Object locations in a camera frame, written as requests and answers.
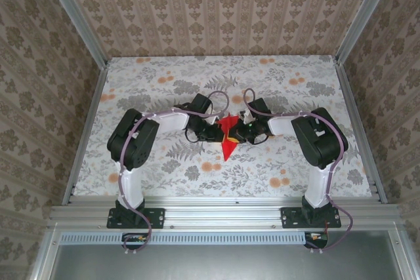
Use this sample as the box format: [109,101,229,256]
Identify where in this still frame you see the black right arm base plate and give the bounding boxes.
[281,207,342,229]

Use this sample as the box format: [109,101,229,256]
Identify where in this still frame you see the grey metal panel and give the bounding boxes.
[49,243,408,280]

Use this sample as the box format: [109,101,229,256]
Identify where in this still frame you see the black gripper wire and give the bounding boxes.
[251,132,272,146]
[184,127,206,143]

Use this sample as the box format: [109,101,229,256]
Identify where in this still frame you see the floral patterned table cover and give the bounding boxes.
[72,55,373,199]

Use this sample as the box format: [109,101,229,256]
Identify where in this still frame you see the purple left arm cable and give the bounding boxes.
[119,90,230,256]

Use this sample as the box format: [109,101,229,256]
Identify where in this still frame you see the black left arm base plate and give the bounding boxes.
[106,207,165,229]

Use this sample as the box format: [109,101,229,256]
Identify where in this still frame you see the aluminium frame cross rail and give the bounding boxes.
[47,195,403,230]

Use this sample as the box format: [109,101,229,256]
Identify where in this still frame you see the black right gripper wire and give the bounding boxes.
[251,132,272,146]

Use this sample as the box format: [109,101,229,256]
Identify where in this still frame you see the black connector board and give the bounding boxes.
[304,231,329,250]
[121,232,149,250]

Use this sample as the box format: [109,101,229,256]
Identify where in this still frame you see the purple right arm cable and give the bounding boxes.
[243,88,354,254]

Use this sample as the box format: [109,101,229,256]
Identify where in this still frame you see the grey slotted cable duct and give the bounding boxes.
[60,231,308,245]

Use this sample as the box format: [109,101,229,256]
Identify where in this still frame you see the aluminium table side rail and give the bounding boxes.
[333,58,389,205]
[62,62,110,205]

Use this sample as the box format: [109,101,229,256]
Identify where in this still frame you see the red paper sheet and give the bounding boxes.
[217,112,243,162]

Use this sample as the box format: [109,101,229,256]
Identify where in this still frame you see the aluminium frame post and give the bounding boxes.
[335,0,400,64]
[41,0,110,68]

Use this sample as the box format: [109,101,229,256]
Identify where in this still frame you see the black left gripper wire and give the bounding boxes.
[184,127,206,143]

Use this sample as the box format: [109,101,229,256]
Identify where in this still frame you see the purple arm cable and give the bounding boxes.
[243,88,354,254]
[119,90,230,256]

